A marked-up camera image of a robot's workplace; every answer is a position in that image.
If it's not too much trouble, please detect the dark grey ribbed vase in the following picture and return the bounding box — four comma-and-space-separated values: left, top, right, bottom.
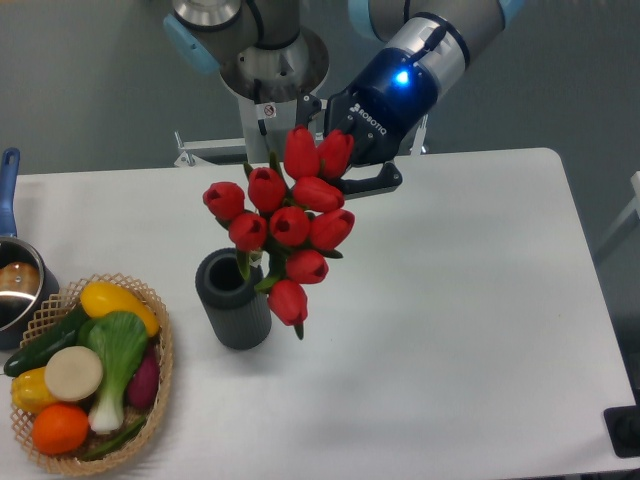
195, 248, 272, 350

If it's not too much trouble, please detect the red tulip bouquet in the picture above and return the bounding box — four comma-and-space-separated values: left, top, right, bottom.
202, 126, 355, 338

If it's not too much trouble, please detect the white metal base frame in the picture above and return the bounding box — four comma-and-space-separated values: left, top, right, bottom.
173, 114, 430, 167

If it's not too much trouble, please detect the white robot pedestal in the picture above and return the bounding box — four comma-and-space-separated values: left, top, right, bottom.
220, 27, 329, 164

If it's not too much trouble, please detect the orange fruit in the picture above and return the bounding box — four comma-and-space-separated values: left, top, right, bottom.
31, 403, 89, 455

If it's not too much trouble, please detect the blue handled saucepan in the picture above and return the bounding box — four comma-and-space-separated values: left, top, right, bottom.
1, 147, 59, 351

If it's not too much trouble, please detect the beige round bun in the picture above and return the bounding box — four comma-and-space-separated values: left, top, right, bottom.
45, 346, 103, 402

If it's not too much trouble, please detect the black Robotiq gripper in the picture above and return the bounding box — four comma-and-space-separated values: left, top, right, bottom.
295, 47, 438, 199

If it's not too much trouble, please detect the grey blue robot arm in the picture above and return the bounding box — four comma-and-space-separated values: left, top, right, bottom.
163, 1, 521, 198

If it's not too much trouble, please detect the dark green cucumber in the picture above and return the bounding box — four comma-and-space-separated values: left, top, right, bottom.
4, 305, 89, 377

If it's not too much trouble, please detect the green chili pepper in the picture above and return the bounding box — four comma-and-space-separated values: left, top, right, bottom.
79, 416, 147, 461

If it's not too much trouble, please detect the black device at edge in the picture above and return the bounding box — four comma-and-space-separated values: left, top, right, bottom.
603, 405, 639, 458

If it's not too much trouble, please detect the woven wicker basket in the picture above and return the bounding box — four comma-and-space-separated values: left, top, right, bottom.
9, 273, 173, 477

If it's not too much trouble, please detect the purple sweet potato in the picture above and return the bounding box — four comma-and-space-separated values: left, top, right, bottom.
126, 345, 160, 409

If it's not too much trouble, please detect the green bok choy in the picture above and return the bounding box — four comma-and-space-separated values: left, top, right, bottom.
78, 311, 148, 435

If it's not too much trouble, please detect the yellow squash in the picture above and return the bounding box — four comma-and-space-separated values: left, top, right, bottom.
80, 281, 160, 337

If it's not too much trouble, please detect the yellow bell pepper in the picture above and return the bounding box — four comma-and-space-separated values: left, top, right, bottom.
11, 367, 60, 414

